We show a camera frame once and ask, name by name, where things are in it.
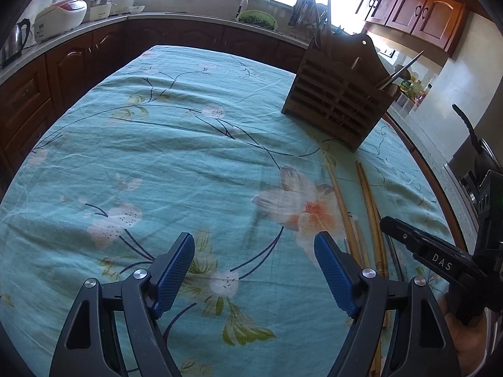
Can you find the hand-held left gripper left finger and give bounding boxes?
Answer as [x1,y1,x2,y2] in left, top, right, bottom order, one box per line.
[49,232,196,377]

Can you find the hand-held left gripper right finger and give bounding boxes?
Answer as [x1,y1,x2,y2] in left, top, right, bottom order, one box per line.
[313,231,461,377]

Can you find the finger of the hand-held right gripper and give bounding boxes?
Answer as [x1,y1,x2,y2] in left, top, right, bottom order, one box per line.
[379,216,477,284]

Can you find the brown chopstick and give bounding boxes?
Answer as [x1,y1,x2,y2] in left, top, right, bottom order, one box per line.
[351,220,371,270]

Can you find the light wooden chopstick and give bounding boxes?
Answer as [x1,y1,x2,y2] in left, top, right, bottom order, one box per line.
[356,160,391,377]
[359,161,393,283]
[326,163,364,264]

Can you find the wooden utensil holder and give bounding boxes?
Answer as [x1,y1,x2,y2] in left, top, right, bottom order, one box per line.
[281,33,401,153]

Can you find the metal spoon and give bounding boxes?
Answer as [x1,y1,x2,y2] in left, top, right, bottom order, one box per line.
[375,50,425,89]

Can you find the person's right hand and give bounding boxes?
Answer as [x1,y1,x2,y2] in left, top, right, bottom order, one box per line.
[438,294,488,377]

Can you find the gas stove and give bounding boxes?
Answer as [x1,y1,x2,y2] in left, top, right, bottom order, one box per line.
[444,157,488,221]

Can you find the black wok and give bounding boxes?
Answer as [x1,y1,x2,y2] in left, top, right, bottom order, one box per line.
[452,104,503,189]

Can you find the teal floral tablecloth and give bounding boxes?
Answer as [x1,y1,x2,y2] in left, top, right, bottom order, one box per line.
[0,44,460,377]

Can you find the white condiment jars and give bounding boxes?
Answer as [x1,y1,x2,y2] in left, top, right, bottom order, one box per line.
[395,92,419,115]

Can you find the green colander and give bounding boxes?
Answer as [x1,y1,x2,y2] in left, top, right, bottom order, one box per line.
[237,10,278,30]

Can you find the knife rack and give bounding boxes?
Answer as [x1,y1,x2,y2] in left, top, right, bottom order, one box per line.
[289,0,327,32]

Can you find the small white electric pot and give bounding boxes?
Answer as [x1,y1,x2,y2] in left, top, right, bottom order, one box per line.
[84,0,116,22]

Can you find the white and pink rice cooker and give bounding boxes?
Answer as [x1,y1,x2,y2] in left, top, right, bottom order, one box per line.
[35,0,88,43]

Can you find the steel electric kettle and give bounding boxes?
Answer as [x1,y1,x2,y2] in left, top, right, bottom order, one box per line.
[0,19,31,67]

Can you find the wooden wall cabinets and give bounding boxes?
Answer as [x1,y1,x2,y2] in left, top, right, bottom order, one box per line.
[356,0,470,53]

